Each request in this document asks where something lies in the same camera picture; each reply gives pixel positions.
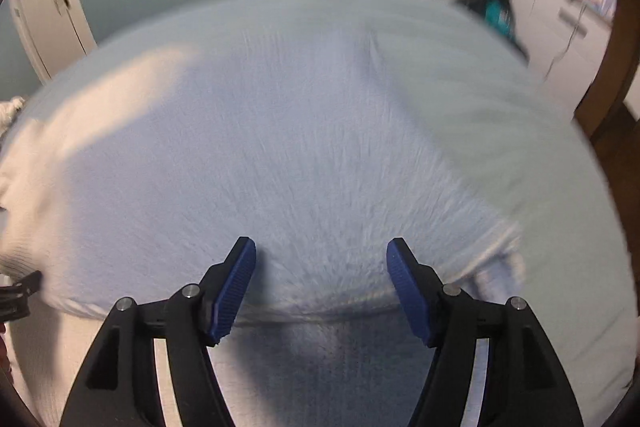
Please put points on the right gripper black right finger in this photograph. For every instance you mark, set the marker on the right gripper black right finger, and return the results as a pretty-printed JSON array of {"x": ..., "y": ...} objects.
[{"x": 497, "y": 354}]

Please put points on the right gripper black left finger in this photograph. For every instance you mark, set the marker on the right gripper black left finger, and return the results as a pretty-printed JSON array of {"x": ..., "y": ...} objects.
[{"x": 118, "y": 382}]

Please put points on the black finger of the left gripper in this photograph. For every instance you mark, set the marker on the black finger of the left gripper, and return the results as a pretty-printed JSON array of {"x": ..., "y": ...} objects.
[{"x": 14, "y": 298}]

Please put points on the light blue knit sweater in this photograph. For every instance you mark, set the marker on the light blue knit sweater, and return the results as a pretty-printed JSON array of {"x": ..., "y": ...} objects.
[{"x": 134, "y": 171}]

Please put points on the teal bed sheet mattress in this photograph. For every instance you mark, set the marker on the teal bed sheet mattress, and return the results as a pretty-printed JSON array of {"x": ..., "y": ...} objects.
[{"x": 489, "y": 118}]

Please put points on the white door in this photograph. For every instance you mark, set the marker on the white door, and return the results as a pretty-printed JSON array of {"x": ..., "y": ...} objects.
[{"x": 54, "y": 33}]

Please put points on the wooden chair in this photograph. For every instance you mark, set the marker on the wooden chair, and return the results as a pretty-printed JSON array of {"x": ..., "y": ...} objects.
[{"x": 619, "y": 65}]

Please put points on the black and teal bag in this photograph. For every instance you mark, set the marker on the black and teal bag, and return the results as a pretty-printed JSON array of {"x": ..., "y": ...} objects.
[{"x": 499, "y": 16}]

